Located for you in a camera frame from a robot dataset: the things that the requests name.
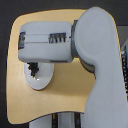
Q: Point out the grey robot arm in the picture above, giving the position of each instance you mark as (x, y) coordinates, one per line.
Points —
(94, 40)

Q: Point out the white round plate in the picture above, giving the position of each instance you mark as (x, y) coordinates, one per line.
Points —
(42, 77)

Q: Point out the dark grape bunch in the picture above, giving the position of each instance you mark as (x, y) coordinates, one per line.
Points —
(33, 67)

